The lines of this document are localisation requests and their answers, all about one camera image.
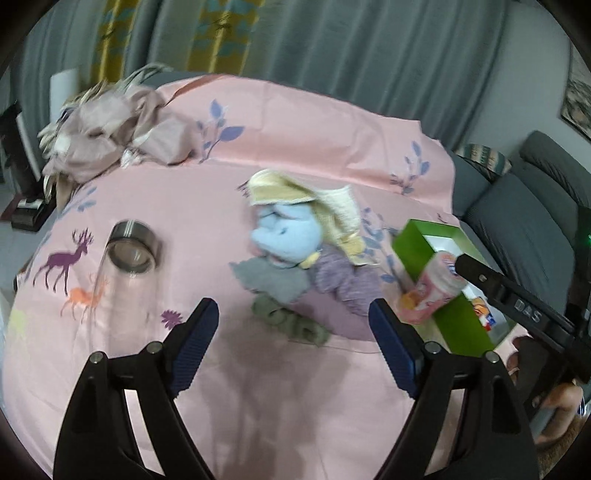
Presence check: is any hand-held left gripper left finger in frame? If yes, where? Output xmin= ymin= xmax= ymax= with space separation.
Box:
xmin=53 ymin=298 xmax=220 ymax=480

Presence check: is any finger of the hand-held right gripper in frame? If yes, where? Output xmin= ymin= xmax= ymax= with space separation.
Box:
xmin=454 ymin=253 xmax=575 ymax=340

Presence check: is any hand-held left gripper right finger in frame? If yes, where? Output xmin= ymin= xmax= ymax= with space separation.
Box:
xmin=368 ymin=298 xmax=541 ymax=480

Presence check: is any green box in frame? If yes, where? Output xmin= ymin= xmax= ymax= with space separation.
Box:
xmin=392 ymin=219 xmax=518 ymax=357

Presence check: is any purple towel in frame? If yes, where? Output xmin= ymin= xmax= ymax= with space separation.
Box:
xmin=295 ymin=244 xmax=393 ymax=342

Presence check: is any olive green towel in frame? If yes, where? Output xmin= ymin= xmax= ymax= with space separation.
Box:
xmin=252 ymin=295 xmax=331 ymax=348

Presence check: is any grey towel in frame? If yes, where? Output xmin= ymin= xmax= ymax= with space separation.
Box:
xmin=231 ymin=256 xmax=311 ymax=304

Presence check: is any light blue towel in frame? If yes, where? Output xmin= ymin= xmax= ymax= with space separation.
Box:
xmin=250 ymin=203 xmax=324 ymax=269

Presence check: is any person's right forearm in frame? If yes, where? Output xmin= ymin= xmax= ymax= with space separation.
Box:
xmin=538 ymin=379 xmax=586 ymax=446

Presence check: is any colourful packet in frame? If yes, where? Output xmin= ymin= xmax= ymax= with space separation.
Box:
xmin=471 ymin=298 xmax=498 ymax=331

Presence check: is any grey sofa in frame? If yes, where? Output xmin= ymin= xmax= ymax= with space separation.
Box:
xmin=450 ymin=130 xmax=591 ymax=333

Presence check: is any pink printed bedsheet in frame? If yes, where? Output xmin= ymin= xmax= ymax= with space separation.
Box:
xmin=4 ymin=76 xmax=522 ymax=480

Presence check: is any glass jar with metal lid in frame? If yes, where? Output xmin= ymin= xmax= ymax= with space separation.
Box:
xmin=90 ymin=220 xmax=162 ymax=324

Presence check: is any striped cushion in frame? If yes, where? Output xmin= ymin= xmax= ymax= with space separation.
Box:
xmin=455 ymin=144 xmax=512 ymax=175

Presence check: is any black box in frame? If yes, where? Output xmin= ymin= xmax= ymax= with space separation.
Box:
xmin=11 ymin=196 xmax=55 ymax=232

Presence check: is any black furniture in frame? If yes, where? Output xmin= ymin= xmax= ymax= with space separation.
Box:
xmin=0 ymin=104 xmax=41 ymax=197

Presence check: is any grey curtain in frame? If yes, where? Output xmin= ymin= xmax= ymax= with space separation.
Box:
xmin=14 ymin=0 xmax=509 ymax=153

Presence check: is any white cylinder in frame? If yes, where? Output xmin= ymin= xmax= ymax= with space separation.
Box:
xmin=48 ymin=69 xmax=80 ymax=121

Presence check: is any yellow patterned curtain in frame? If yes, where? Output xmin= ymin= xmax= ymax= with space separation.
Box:
xmin=95 ymin=0 xmax=262 ymax=84

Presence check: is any framed wall picture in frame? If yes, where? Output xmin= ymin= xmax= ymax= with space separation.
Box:
xmin=561 ymin=46 xmax=591 ymax=139

